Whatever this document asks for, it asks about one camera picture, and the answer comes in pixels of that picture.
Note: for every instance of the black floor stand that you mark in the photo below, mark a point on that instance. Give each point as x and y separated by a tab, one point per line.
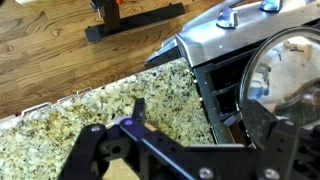
133	20

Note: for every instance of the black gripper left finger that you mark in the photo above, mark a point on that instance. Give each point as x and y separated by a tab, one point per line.
88	146

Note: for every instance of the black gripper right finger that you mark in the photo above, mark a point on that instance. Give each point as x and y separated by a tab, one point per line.
281	150

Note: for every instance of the silver stove knob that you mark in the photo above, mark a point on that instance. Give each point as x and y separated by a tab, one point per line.
270	4
227	18

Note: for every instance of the glass lid with knob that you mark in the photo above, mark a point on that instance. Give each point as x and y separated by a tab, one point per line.
286	70

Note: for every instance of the stainless steel gas stove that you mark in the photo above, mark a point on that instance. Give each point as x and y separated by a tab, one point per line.
213	43

